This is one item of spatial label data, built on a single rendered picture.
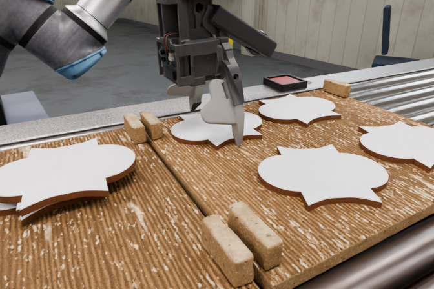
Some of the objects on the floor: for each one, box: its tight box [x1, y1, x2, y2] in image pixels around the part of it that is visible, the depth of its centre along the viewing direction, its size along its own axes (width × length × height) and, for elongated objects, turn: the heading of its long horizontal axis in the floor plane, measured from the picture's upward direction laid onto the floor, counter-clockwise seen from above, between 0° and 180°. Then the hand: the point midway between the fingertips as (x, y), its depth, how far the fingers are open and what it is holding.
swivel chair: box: [371, 5, 420, 68], centre depth 317 cm, size 55×53×95 cm
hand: (217, 126), depth 51 cm, fingers open, 14 cm apart
